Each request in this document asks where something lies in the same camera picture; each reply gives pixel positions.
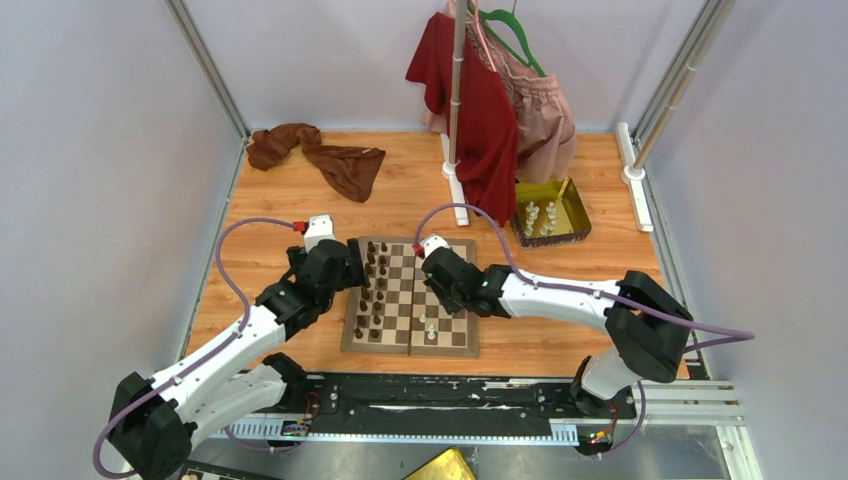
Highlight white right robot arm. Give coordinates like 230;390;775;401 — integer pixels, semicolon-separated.
415;246;692;418

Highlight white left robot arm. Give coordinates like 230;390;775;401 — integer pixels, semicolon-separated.
93;238;365;479

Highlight wooden chess board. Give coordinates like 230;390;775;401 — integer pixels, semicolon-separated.
341;236;480;358

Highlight white chess pieces in tray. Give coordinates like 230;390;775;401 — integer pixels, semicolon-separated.
524;201;558;238

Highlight brown crumpled cloth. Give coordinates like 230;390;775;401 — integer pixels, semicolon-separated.
247;123;386;203

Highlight yellow transparent tray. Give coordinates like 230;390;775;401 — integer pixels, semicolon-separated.
512;178;592;250

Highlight white clothes rack stand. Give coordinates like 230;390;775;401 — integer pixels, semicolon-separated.
442;0;470;226

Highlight red hanging shirt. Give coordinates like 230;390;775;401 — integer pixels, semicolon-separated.
406;12;519;225

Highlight pink hanging garment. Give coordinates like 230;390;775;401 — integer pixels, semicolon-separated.
459;12;577;183

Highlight yellow object at bottom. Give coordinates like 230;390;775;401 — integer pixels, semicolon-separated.
405;447;477;480

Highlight white corner rack foot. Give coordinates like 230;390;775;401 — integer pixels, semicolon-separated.
615;122;654;233

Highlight green clothes hanger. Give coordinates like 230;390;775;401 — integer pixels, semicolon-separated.
468;3;546;77

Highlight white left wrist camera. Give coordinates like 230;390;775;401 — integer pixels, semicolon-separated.
303;214;336;252

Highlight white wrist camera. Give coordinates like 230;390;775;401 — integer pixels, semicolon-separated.
418;234;450;259
303;214;336;252

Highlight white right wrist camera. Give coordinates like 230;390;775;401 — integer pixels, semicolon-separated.
418;234;450;259

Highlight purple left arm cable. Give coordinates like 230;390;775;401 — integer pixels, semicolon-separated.
91;217;307;480

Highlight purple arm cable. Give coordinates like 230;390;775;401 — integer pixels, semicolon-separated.
411;202;757;354
91;217;307;480

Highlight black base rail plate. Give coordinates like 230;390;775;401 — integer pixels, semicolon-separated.
218;370;637;442

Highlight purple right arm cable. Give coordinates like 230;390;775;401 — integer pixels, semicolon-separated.
411;202;757;354

